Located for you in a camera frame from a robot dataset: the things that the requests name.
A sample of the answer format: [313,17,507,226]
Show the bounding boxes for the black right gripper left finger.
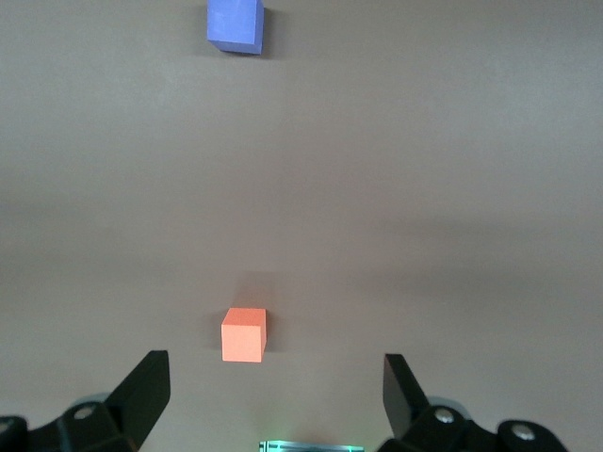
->
[0,349,171,452]

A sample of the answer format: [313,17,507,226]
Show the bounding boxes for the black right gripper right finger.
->
[376,353,566,452]

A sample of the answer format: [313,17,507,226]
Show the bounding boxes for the orange foam block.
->
[220,307,269,364]

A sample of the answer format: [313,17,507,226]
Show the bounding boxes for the purple foam block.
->
[206,0,265,57]

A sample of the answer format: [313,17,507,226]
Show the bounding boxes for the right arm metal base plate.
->
[258,439,366,452]

